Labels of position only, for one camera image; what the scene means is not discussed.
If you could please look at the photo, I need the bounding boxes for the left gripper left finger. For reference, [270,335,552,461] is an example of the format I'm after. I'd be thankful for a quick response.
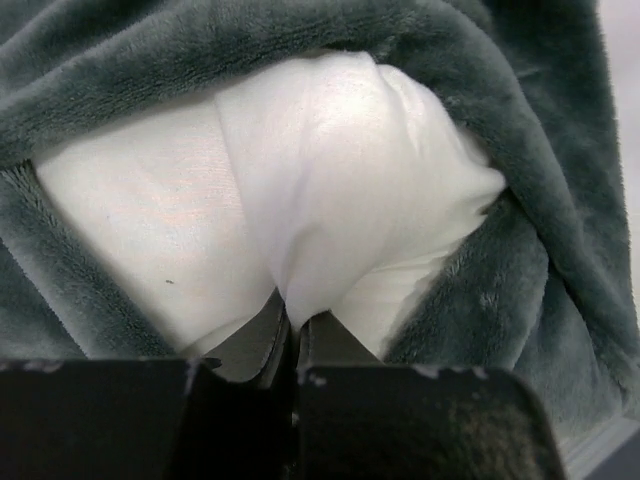
[203,291,291,390]

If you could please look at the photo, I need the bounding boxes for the white pillow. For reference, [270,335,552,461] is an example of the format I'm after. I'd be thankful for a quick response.
[34,51,505,356]

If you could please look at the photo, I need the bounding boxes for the zebra and green pillowcase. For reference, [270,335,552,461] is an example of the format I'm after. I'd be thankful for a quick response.
[1,1,639,438]

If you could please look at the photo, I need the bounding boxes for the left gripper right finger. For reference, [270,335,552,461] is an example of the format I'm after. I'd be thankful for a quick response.
[298,312,383,380]

